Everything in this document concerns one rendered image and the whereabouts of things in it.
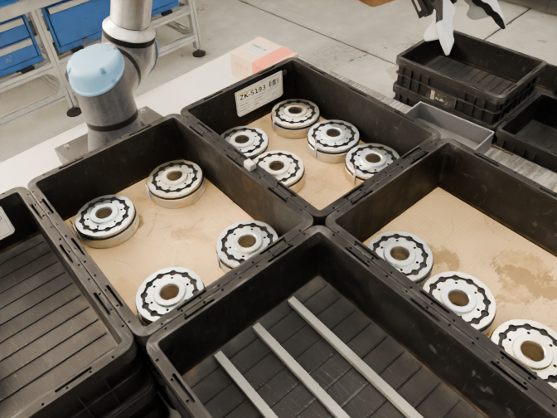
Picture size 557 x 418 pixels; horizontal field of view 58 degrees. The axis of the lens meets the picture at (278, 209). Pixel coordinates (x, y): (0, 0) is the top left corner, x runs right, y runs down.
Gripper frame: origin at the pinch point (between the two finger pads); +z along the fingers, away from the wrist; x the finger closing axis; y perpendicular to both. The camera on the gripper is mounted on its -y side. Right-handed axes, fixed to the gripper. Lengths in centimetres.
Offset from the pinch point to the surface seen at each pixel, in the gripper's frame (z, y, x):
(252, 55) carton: -27, 65, 7
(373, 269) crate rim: 21.7, -5.4, 41.8
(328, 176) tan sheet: 9.9, 20.6, 26.9
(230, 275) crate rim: 14, 3, 58
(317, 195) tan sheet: 12.0, 18.6, 31.8
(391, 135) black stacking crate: 8.3, 14.8, 14.1
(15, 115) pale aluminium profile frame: -73, 206, 63
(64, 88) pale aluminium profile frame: -78, 206, 36
